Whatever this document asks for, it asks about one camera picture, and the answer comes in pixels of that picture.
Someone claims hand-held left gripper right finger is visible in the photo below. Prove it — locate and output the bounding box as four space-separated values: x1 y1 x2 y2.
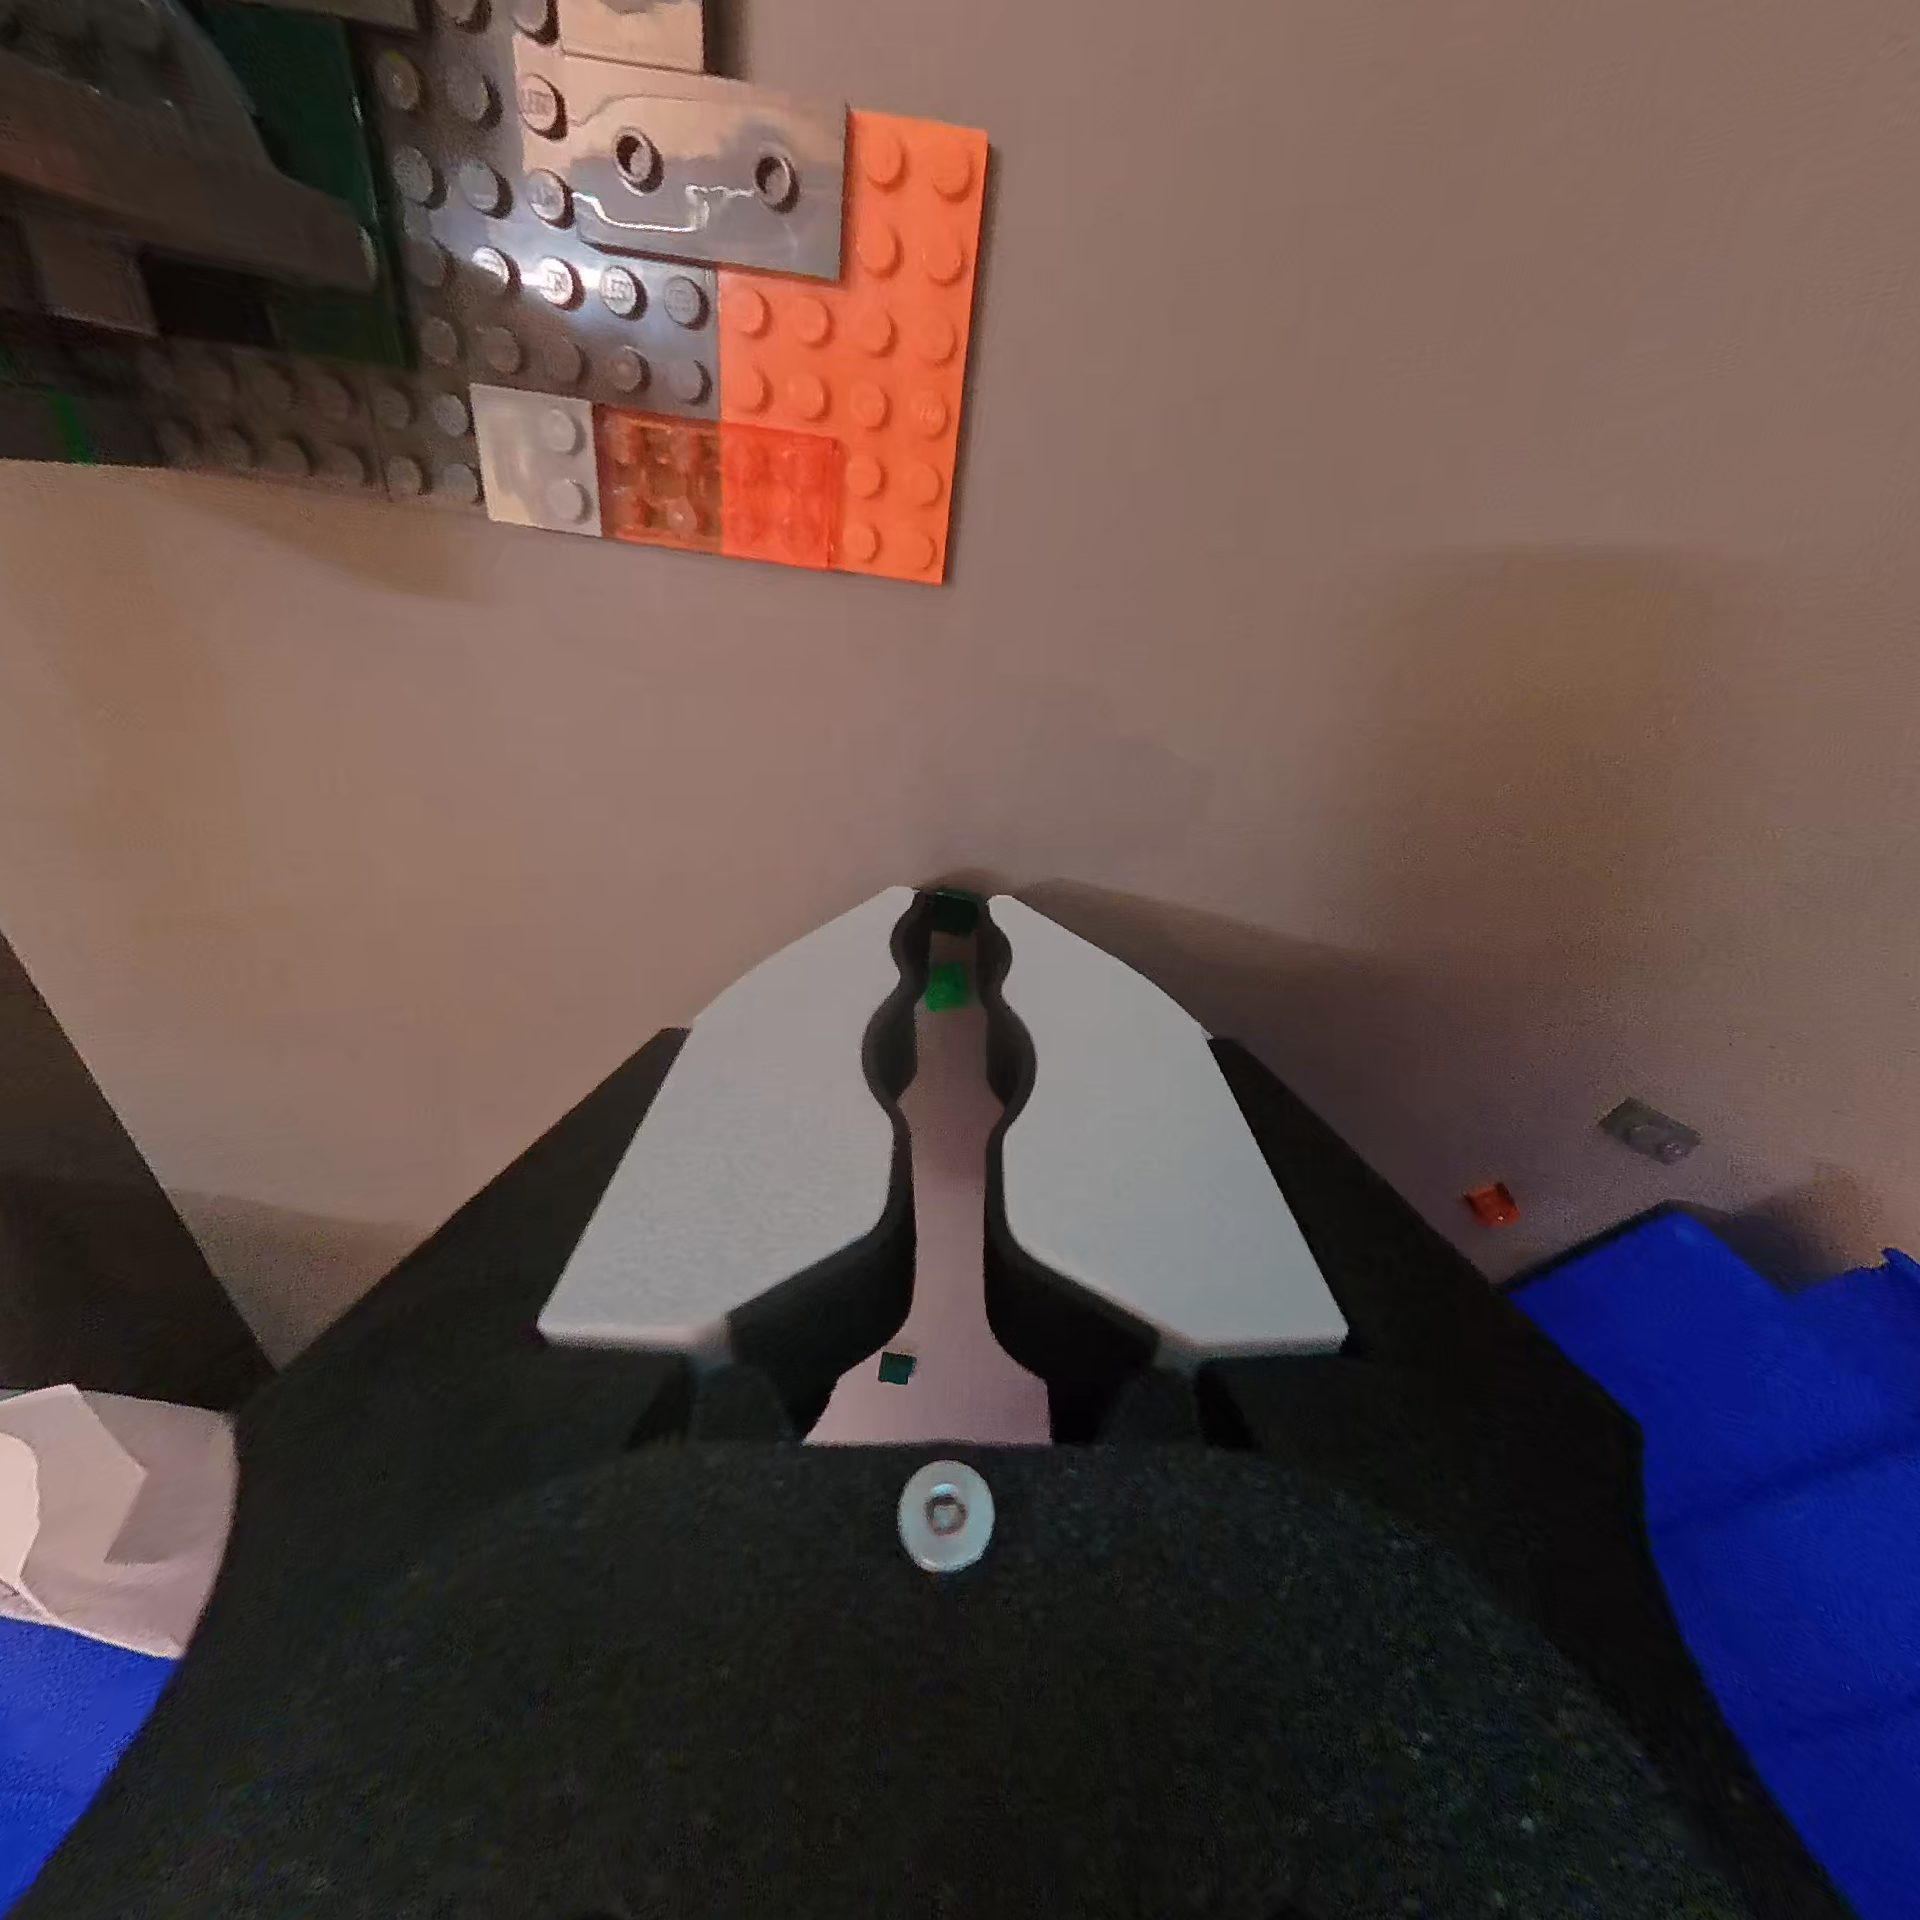
982 893 1353 1448

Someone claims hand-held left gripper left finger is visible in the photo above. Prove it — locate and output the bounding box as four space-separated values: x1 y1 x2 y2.
535 886 921 1448

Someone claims printed white paper bag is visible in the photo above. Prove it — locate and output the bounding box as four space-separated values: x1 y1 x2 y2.
0 1380 243 1660

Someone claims grey baseplate brick building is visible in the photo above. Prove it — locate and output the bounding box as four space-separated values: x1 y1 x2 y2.
0 0 992 587

